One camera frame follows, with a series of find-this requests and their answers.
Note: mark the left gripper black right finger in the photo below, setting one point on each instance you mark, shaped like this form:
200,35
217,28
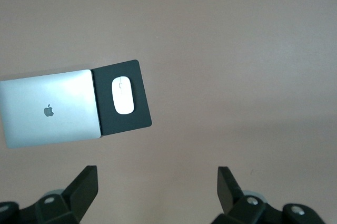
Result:
229,195

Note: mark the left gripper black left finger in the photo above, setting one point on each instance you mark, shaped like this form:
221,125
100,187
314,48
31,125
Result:
79,195

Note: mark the white computer mouse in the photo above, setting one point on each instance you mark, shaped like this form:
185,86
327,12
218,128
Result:
123,97

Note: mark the black mouse pad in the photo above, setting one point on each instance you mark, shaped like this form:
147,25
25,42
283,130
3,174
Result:
142,118

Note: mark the silver closed laptop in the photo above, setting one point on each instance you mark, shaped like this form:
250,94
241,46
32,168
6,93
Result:
52,95

